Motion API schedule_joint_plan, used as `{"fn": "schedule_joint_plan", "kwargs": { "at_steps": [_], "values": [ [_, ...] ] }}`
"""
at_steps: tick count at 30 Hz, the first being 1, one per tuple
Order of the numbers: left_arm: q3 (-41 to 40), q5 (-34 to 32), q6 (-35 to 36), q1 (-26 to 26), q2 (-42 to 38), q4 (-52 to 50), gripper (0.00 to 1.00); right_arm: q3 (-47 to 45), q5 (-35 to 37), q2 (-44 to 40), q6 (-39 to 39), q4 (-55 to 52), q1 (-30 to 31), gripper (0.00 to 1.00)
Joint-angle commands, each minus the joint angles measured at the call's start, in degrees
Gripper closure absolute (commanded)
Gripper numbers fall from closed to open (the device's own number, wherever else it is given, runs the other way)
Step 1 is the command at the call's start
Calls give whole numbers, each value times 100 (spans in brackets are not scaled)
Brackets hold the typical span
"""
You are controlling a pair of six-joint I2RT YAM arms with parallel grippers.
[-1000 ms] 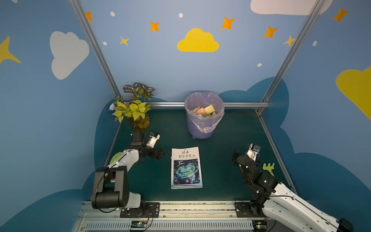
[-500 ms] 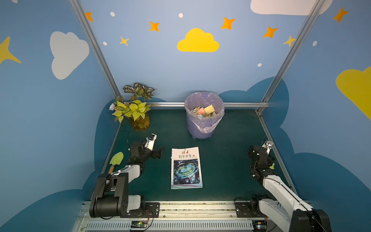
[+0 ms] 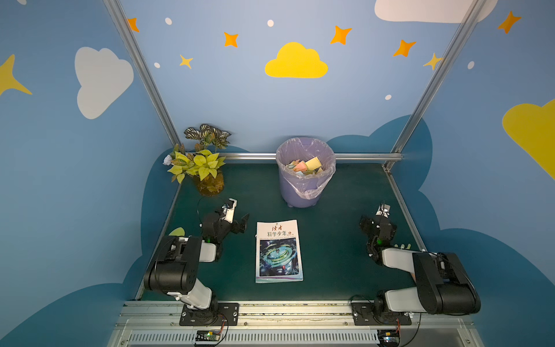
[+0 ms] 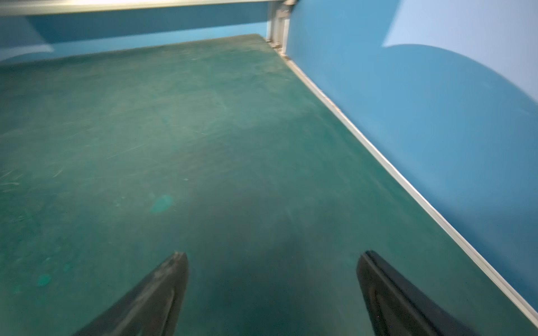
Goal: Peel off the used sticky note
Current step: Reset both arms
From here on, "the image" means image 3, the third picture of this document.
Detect aluminium frame back bar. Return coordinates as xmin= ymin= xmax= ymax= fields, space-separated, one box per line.
xmin=221 ymin=152 xmax=403 ymax=162

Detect science magazine book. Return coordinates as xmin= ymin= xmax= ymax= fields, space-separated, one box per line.
xmin=256 ymin=220 xmax=304 ymax=283

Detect right green circuit board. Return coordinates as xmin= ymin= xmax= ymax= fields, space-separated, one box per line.
xmin=377 ymin=331 xmax=400 ymax=347

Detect left green circuit board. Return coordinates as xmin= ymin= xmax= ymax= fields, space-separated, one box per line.
xmin=195 ymin=331 xmax=221 ymax=343

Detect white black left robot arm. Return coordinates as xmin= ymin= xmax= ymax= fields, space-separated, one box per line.
xmin=143 ymin=198 xmax=249 ymax=315

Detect green hand rake wooden handle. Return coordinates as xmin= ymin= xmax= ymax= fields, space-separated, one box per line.
xmin=394 ymin=244 xmax=412 ymax=250

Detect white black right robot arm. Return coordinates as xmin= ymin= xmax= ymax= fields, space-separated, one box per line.
xmin=359 ymin=203 xmax=481 ymax=322

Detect aluminium frame post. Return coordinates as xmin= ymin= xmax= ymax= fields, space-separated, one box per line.
xmin=384 ymin=0 xmax=487 ymax=173
xmin=103 ymin=0 xmax=182 ymax=145

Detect discarded sticky notes pile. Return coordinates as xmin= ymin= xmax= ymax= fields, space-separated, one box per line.
xmin=286 ymin=157 xmax=324 ymax=176

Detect green trowel wooden handle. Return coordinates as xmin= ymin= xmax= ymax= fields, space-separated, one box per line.
xmin=169 ymin=227 xmax=186 ymax=237

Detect aluminium frame right post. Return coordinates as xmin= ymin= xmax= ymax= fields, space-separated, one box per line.
xmin=384 ymin=0 xmax=487 ymax=173

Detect potted green plant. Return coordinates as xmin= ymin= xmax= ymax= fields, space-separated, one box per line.
xmin=163 ymin=124 xmax=231 ymax=197

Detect purple trash bin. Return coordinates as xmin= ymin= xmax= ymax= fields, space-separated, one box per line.
xmin=278 ymin=136 xmax=335 ymax=209

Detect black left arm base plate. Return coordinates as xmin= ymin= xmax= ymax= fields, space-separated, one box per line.
xmin=179 ymin=302 xmax=240 ymax=327

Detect translucent bin liner bag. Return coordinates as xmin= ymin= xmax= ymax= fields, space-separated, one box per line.
xmin=275 ymin=136 xmax=338 ymax=201

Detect aluminium frame left post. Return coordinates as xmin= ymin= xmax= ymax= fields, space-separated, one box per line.
xmin=103 ymin=0 xmax=182 ymax=145

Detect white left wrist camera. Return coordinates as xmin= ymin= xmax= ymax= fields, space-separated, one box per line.
xmin=222 ymin=198 xmax=238 ymax=223

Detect green circuit board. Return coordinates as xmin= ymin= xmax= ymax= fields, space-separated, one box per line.
xmin=377 ymin=331 xmax=400 ymax=347
xmin=195 ymin=331 xmax=221 ymax=343

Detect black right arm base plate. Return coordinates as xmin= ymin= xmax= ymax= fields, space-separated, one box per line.
xmin=351 ymin=302 xmax=412 ymax=326

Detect aluminium front rail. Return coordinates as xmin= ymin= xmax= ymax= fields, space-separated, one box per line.
xmin=108 ymin=300 xmax=484 ymax=346

